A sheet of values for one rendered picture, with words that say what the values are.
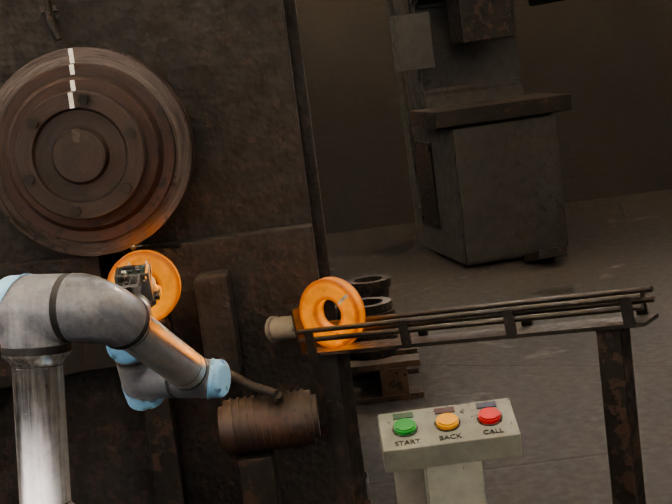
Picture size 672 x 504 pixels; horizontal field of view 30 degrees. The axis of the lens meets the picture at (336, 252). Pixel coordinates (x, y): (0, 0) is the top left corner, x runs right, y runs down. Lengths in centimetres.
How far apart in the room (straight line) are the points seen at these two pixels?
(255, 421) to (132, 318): 75
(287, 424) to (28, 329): 85
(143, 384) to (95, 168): 57
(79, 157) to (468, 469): 112
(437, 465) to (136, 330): 57
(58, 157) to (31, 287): 72
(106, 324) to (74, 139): 79
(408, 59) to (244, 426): 432
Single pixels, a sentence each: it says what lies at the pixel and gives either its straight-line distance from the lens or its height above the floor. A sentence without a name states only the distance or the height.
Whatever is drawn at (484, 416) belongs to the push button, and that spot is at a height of 61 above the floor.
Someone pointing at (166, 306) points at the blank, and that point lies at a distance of 271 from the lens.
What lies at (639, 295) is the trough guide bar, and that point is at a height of 75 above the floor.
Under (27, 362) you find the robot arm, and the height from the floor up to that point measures 83.
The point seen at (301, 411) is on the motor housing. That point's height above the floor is 50.
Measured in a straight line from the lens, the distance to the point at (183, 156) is 285.
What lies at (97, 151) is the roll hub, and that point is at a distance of 278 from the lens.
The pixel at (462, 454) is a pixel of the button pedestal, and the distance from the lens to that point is 221.
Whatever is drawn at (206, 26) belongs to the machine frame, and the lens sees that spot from 299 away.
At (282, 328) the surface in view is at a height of 67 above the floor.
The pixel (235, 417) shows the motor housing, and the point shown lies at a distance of 280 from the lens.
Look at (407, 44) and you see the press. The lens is 688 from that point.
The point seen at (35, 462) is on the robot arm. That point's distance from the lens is 217.
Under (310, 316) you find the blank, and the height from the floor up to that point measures 70.
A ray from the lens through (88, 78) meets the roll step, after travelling 284.
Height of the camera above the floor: 126
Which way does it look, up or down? 9 degrees down
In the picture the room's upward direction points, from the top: 7 degrees counter-clockwise
